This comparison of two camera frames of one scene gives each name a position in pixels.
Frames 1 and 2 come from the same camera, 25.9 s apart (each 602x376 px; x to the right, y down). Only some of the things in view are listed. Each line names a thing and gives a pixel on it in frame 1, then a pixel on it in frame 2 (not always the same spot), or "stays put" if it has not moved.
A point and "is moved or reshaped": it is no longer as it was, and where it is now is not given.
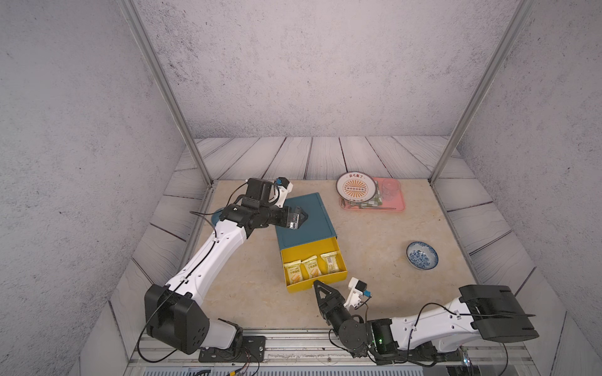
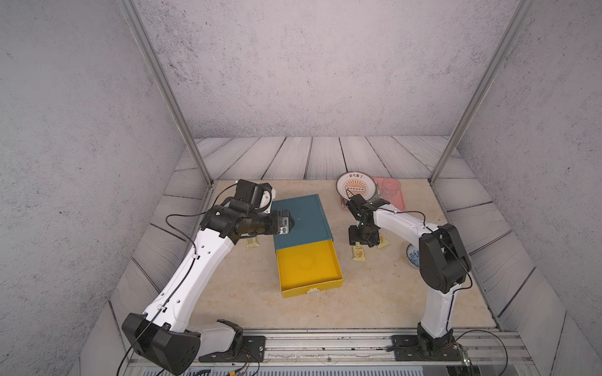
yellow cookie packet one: (293, 272) to (252, 243)
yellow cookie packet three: (331, 261) to (358, 252)
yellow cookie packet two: (312, 266) to (383, 243)
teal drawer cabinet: (317, 226) stays put
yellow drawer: (318, 261) is moved or reshaped
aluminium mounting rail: (315, 348) stays put
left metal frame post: (165, 85) stays put
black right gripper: (328, 309) to (372, 240)
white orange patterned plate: (356, 186) stays put
